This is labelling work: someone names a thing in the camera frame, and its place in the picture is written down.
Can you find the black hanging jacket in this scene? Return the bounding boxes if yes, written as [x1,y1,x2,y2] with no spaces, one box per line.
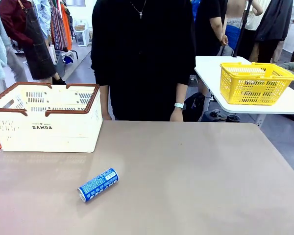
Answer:
[254,0,294,64]

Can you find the person in black sweater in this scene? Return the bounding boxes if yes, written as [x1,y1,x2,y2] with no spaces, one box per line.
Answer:
[90,0,196,122]

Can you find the mannequin maroon shirt dark apron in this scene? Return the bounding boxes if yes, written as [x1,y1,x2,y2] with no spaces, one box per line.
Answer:
[0,0,67,86]

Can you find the black backpack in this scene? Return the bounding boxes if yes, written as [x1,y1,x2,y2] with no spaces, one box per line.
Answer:
[183,92,207,122]

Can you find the yellow plastic shopping basket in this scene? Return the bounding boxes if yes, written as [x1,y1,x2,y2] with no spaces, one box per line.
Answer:
[220,61,294,106]

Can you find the orange hanging garment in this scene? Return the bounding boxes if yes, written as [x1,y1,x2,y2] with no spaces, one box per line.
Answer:
[60,3,73,50]

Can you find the black round floor object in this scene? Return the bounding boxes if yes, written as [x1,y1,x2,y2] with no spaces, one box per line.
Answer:
[225,114,241,123]

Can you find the striped patterned hanging garment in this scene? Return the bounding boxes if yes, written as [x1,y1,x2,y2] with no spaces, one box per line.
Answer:
[49,0,68,51]

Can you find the person's right forearm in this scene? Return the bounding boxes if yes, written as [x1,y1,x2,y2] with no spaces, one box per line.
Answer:
[99,84,110,115]

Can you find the person's left hand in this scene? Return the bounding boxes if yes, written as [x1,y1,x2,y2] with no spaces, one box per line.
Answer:
[170,108,184,122]

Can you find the small white cabinet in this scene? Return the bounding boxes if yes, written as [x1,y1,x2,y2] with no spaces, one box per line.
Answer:
[74,19,90,47]

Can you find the silver cross necklace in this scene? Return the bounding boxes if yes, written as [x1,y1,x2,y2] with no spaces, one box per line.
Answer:
[129,0,147,20]

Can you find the white side table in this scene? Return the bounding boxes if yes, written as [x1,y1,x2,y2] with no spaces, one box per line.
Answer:
[194,55,294,128]

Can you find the person's left forearm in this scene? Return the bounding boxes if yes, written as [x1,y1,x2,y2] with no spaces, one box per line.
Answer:
[175,83,189,105]

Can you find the blue drink can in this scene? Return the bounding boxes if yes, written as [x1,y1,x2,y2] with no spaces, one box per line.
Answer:
[77,167,120,203]

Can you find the bystander in black t-shirt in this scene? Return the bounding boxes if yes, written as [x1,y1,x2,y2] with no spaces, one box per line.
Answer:
[195,0,229,57]

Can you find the light blue hanging shirt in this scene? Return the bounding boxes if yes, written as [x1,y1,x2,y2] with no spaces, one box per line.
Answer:
[33,0,51,39]

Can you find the black tripod pole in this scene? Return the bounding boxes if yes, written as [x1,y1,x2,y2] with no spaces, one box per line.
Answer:
[231,0,253,58]

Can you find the cream shopping basket brown rim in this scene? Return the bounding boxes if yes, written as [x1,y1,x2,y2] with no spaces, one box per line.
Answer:
[0,82,103,154]

